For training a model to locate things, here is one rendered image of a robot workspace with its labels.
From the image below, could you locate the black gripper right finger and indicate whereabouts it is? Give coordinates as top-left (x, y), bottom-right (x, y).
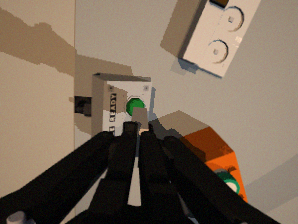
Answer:
top-left (137, 108), bottom-right (280, 224)

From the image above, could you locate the white button panel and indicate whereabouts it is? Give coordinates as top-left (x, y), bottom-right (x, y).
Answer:
top-left (74, 73), bottom-right (152, 138)

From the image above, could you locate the orange rectangular tube rack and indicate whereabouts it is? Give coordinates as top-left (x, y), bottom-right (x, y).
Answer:
top-left (180, 126), bottom-right (248, 203)

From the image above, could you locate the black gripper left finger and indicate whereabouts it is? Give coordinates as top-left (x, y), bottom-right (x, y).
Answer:
top-left (0, 107), bottom-right (140, 224)

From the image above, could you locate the green round cap with cream dot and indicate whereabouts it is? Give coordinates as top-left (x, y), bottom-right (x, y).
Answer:
top-left (218, 173), bottom-right (240, 194)

